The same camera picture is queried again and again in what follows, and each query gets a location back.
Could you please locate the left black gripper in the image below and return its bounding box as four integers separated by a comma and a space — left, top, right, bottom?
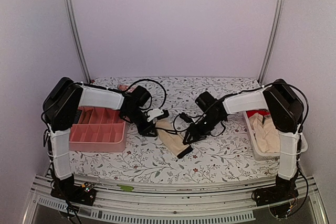
124, 108, 158, 137

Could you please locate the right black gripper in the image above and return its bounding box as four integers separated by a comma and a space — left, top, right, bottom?
183, 114, 223, 146

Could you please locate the cream underwear navy trim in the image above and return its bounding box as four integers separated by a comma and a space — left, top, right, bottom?
155, 120, 193, 159

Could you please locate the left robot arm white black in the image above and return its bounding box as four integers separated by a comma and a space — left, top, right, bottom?
41, 77, 164, 200

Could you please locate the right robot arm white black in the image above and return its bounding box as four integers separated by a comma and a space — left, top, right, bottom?
183, 79, 308, 201

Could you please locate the brown rolled underwear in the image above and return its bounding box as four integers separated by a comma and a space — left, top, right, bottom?
81, 109, 93, 124

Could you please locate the black white rolled underwear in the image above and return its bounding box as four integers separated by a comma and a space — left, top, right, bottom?
74, 110, 82, 124

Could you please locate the floral patterned table mat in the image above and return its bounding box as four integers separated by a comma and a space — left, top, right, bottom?
70, 77, 278, 184

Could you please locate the pink divided organizer box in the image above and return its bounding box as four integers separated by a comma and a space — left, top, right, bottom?
69, 106, 128, 153

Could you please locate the small patterned bowl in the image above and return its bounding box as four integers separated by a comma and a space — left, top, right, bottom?
117, 84, 129, 91

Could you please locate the green tape piece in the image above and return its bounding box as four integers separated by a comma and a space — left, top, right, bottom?
117, 184, 134, 192

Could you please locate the white plastic laundry basket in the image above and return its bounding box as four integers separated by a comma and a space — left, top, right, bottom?
243, 110, 308, 161

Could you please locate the red garment in basket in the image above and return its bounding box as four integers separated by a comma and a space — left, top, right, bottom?
246, 110, 270, 118

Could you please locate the cream garment in basket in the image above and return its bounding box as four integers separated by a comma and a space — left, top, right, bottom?
249, 114, 280, 153

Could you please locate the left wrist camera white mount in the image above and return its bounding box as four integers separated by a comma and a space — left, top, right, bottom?
147, 108, 169, 122

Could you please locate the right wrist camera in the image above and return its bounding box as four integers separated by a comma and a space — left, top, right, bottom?
179, 112, 193, 123

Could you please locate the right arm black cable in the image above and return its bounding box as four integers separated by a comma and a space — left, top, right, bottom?
172, 113, 226, 138

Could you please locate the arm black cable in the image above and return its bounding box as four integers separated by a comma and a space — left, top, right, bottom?
172, 113, 226, 138
127, 79, 167, 111

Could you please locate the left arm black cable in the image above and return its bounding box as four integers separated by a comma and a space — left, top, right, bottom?
127, 79, 167, 111

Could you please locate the aluminium front rail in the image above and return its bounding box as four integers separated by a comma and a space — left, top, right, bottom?
22, 175, 330, 223

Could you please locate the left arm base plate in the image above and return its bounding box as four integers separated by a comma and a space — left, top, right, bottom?
50, 180, 97, 206

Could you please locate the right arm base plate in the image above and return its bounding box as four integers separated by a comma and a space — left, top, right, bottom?
251, 185, 299, 206

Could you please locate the left aluminium frame post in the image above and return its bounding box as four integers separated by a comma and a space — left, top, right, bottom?
64, 0, 91, 83

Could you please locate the aluminium frame post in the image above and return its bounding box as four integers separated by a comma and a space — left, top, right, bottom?
258, 0, 285, 84
64, 0, 91, 83

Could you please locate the right aluminium frame post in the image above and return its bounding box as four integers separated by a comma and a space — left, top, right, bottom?
258, 0, 285, 84

